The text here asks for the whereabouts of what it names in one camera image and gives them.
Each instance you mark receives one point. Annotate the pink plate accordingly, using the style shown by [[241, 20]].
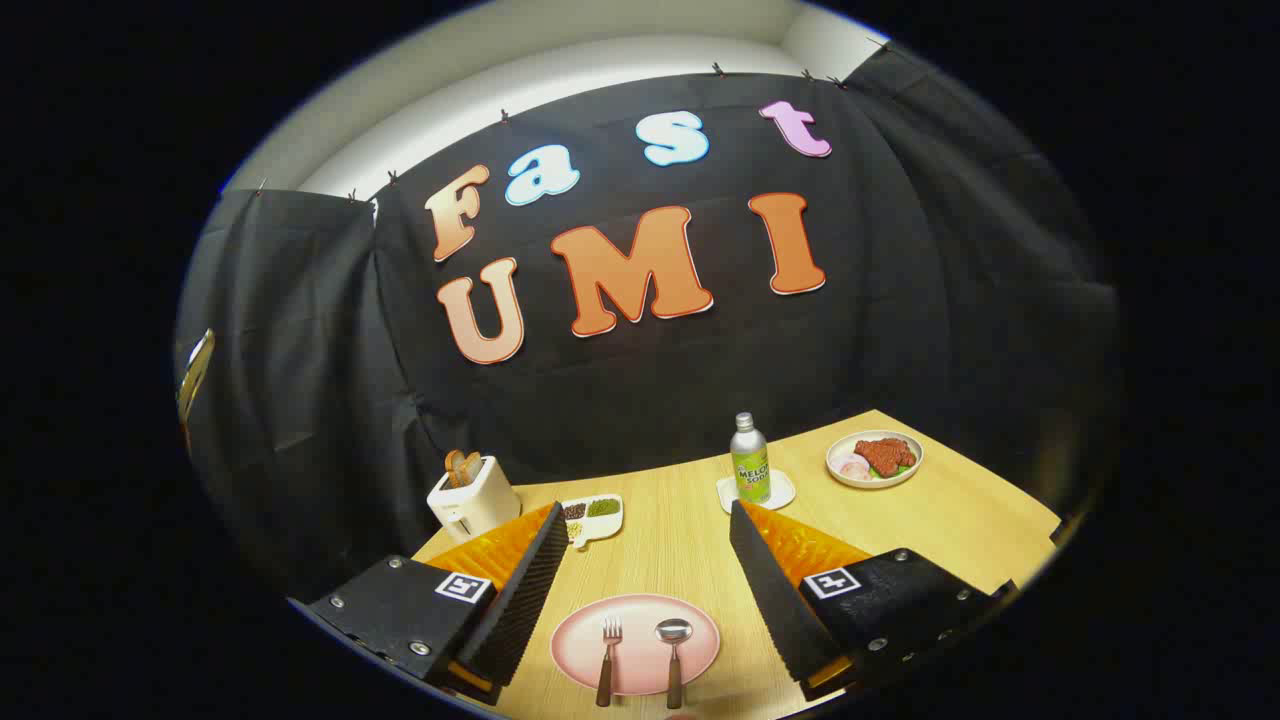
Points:
[[640, 650]]

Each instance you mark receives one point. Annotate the brown fried meat piece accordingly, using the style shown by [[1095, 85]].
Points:
[[885, 455]]

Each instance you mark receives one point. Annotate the pile of green beans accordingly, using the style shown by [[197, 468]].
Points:
[[603, 507]]

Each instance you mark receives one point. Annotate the pink ham slices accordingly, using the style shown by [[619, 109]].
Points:
[[854, 467]]

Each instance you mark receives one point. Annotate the toasted bread slice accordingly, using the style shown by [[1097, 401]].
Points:
[[454, 468], [472, 466]]

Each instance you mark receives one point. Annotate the green soda bottle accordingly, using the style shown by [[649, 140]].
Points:
[[750, 470]]

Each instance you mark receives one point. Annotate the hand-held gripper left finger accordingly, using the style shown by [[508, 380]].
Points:
[[525, 600]]

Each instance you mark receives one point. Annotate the white toaster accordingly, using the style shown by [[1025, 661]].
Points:
[[478, 508]]

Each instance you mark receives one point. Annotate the green lettuce leaf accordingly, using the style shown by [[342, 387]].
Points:
[[878, 472]]

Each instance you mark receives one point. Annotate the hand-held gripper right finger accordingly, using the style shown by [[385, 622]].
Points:
[[775, 590]]

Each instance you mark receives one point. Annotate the white divided dish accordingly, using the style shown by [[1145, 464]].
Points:
[[610, 522]]

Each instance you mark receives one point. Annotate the white round food plate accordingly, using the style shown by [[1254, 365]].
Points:
[[842, 446]]

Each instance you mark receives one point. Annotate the white square coaster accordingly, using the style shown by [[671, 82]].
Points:
[[783, 491]]

